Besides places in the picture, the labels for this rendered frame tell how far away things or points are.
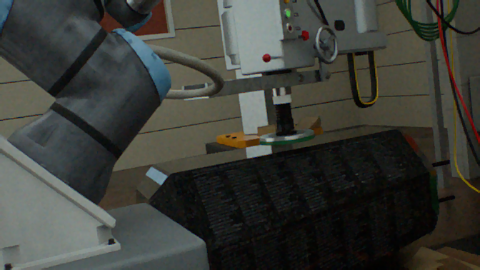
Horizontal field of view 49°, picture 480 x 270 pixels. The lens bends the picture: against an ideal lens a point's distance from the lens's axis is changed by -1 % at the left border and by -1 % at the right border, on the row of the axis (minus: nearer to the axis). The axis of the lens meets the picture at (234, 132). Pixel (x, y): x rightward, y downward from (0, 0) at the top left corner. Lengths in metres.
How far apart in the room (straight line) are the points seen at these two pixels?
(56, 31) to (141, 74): 0.15
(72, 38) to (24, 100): 7.07
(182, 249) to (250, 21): 1.31
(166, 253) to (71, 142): 0.24
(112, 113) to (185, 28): 7.60
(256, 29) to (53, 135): 1.23
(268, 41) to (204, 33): 6.61
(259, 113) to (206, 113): 5.59
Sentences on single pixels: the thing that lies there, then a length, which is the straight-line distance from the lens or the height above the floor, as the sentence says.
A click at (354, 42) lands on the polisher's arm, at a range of 2.39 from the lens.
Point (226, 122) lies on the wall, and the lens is 8.61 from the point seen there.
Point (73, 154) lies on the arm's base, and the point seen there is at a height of 1.01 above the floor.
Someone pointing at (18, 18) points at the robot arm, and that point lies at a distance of 0.91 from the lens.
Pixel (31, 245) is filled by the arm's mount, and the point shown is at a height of 0.89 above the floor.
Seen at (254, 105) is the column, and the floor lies 0.94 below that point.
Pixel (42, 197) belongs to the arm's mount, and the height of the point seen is 0.96.
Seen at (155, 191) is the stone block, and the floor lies 0.75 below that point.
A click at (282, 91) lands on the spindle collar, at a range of 2.04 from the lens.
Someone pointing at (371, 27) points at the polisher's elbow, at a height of 1.25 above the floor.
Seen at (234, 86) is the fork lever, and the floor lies 1.07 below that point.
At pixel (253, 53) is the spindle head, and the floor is 1.18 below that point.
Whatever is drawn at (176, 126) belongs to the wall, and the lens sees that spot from 8.34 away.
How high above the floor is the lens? 1.09
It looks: 6 degrees down
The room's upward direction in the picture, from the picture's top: 8 degrees counter-clockwise
